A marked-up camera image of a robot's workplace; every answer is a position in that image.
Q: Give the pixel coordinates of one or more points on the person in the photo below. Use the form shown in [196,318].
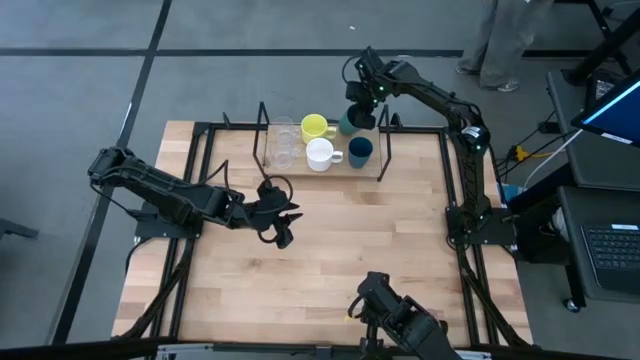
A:
[505,45]

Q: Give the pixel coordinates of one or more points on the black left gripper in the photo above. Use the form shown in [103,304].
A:
[265,210]

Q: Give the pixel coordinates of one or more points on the black power adapter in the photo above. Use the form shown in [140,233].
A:
[602,87]

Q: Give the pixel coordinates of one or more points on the dark side table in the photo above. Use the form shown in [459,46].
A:
[575,270]

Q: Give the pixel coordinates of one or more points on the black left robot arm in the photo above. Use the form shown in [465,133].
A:
[165,190]

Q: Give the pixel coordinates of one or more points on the yellow mug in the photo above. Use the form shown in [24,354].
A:
[314,127]

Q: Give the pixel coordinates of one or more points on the black stand foot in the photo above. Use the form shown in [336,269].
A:
[17,229]

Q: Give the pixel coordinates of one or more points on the dark blue cup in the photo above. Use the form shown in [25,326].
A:
[360,150]

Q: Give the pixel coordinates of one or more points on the black computer monitor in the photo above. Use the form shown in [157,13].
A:
[615,115]

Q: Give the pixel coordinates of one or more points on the light blue box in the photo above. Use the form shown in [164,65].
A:
[511,192]

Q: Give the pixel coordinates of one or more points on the black laptop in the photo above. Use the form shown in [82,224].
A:
[615,255]

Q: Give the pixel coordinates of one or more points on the black aluminium rig frame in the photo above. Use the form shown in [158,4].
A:
[443,165]

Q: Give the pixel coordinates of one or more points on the black caster wheel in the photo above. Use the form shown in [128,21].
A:
[572,305]

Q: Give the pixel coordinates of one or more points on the grey desk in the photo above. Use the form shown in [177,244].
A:
[590,165]

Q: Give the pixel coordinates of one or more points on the teal green cup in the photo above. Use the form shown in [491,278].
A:
[346,124]

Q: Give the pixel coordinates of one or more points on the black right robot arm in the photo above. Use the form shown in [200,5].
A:
[440,97]

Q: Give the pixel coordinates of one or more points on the silver mounting plate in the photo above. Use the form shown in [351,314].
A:
[475,355]
[177,352]

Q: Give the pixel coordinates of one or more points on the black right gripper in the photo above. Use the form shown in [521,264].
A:
[367,75]

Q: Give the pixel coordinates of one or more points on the black stand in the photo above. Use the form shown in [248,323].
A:
[600,50]

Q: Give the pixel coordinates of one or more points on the white mug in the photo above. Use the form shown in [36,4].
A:
[320,152]

